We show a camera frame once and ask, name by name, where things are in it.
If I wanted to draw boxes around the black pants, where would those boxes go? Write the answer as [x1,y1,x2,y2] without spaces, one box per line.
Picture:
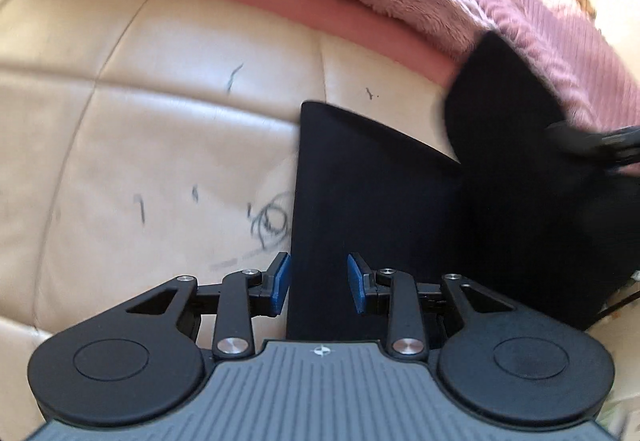
[286,33,639,341]

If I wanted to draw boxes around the pink quilted pillow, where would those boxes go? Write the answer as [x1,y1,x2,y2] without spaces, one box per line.
[520,0,639,94]

